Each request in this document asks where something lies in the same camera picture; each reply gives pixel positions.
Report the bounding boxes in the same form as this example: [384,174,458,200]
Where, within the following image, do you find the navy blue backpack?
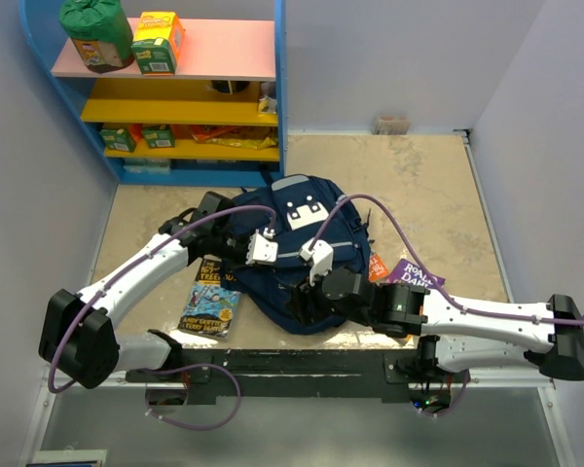
[220,175,371,335]

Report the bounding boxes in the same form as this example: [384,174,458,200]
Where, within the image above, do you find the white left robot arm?
[38,192,247,394]

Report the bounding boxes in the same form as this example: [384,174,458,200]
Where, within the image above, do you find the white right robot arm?
[287,268,584,382]

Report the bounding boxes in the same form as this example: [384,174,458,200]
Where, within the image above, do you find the orange 78-storey treehouse book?
[369,252,389,282]

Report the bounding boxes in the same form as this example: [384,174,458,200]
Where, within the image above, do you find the Roald Dahl Charlie book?
[386,259,446,289]

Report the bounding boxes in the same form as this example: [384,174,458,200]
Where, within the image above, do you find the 169-storey treehouse book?
[178,259,240,340]

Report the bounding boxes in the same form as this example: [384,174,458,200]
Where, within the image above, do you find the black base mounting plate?
[125,346,473,406]

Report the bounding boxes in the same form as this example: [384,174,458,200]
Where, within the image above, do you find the orange yellow snack packets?
[138,125,278,150]

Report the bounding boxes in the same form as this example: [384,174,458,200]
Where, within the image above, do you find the green box right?
[142,125,175,149]

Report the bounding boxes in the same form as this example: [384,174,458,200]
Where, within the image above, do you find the blue shelf unit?
[18,1,288,188]

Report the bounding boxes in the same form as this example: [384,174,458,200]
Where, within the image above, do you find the green box left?
[99,127,136,153]

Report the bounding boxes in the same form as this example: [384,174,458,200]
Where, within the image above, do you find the yellow green carton box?
[131,12,185,75]

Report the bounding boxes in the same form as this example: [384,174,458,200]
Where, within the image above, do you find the green chips canister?
[59,0,134,73]

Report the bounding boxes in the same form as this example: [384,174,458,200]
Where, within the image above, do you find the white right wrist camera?
[299,238,334,286]

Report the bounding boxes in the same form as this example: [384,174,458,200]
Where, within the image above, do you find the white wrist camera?
[299,238,334,286]
[246,228,278,266]

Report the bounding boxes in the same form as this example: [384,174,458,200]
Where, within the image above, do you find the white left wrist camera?
[246,228,278,266]

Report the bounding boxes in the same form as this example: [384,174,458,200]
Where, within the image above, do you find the small brown box at wall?
[373,115,411,135]

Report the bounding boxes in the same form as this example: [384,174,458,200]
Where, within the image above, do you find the aluminium rail frame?
[34,132,558,466]

